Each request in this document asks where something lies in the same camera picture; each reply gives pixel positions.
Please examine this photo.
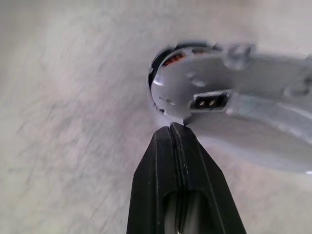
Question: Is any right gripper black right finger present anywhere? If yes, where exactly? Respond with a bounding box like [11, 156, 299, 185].
[170, 122, 247, 234]

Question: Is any round metal motor stator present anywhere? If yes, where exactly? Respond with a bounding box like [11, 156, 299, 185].
[149, 42, 312, 174]

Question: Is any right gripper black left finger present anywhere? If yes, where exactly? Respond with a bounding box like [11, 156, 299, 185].
[126, 126, 189, 234]

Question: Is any copper-wound motor stator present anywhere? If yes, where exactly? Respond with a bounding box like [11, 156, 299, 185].
[146, 43, 215, 115]

